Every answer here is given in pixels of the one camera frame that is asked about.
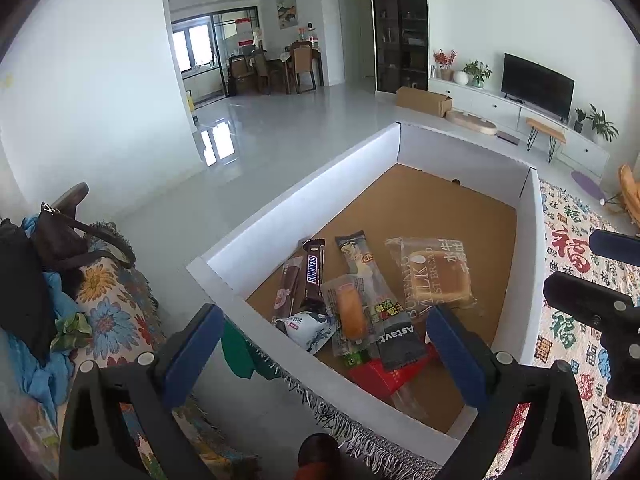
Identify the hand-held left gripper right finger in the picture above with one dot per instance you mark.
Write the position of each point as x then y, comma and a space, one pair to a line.
457, 355

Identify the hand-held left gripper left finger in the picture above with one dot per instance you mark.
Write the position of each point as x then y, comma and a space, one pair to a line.
195, 350

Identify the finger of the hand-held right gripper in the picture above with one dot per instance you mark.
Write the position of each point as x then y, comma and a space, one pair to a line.
615, 246
585, 300

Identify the black snack packet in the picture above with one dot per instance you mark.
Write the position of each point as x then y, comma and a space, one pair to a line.
400, 340

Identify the milk toast bread packet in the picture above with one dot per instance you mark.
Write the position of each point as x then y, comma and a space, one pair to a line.
440, 275

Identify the red snack packet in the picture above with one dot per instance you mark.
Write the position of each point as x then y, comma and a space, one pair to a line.
375, 380

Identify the green sausage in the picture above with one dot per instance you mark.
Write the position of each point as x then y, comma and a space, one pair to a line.
355, 360

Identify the brown pink snack bar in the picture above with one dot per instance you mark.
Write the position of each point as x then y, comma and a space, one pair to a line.
286, 287

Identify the white blue triangular packet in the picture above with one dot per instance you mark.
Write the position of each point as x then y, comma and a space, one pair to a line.
305, 332

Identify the small bread packet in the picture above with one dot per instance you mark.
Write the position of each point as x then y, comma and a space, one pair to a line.
350, 312

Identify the brown chocolate bar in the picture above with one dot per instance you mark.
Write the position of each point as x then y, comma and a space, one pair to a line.
312, 272

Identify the dark cartoon snack packet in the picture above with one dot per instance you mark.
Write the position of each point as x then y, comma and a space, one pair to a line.
357, 255

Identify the white cardboard box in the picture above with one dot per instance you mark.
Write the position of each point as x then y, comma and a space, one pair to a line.
300, 210

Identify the printed woven blanket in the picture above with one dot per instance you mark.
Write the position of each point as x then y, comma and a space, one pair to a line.
565, 240

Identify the orange lounge chair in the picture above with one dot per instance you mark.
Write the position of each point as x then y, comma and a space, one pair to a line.
627, 185

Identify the purple floor mat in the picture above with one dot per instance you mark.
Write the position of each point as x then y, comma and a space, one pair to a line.
587, 185

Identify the floral cloth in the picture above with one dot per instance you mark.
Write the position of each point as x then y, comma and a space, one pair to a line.
105, 320

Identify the large leafy potted plant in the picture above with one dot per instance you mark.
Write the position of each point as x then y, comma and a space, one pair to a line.
601, 125

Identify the small green crumpled cloth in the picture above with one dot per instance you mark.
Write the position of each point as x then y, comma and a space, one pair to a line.
70, 330

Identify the small plant in dark pot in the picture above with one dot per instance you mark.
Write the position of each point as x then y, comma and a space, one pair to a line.
579, 122

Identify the wooden bench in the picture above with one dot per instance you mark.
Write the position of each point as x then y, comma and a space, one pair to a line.
545, 127

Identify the blue cloth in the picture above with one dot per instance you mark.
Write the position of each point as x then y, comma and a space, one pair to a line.
45, 375

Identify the dark floor mat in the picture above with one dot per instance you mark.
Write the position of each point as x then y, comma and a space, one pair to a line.
508, 137

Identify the dark round object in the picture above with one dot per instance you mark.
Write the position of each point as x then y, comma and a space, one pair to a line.
320, 455

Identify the brown handbag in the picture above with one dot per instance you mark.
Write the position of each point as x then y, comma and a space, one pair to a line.
55, 240

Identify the flat screen television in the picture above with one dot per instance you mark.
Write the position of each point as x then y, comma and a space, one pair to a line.
537, 85

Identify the white television cabinet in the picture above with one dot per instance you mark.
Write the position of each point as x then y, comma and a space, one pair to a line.
500, 105

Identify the black cloth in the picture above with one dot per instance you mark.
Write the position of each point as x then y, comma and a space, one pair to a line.
20, 290

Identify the round beige pet bed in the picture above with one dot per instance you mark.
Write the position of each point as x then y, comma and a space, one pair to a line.
470, 122

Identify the green potted plant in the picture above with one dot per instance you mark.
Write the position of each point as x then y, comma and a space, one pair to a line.
477, 72

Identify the white round vase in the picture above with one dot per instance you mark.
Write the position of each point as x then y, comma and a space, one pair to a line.
460, 78

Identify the brown cardboard box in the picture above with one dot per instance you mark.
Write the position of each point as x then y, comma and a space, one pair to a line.
420, 100

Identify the red flower vase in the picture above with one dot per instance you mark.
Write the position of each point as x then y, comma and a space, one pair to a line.
445, 60

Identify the wooden dining chair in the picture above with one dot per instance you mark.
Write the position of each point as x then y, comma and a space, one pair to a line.
305, 67
241, 72

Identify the dining table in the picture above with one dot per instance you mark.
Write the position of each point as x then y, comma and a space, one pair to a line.
282, 62

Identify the glass sliding door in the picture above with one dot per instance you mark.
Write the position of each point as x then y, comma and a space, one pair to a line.
220, 50

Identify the black glass cabinet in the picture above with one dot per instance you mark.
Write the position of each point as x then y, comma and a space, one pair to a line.
400, 25

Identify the white door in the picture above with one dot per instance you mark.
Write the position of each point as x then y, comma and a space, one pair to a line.
355, 35

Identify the wall painting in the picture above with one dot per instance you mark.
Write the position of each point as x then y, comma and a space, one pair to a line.
286, 10

